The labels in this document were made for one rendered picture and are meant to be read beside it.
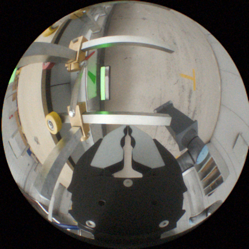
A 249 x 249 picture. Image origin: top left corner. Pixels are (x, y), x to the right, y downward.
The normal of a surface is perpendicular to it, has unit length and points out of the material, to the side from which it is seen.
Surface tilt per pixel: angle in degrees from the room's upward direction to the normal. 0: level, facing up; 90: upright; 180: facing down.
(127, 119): 0
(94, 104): 0
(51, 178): 90
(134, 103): 0
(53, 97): 90
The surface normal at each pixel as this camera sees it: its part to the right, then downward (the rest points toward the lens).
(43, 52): 1.00, 0.03
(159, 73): -0.01, 0.47
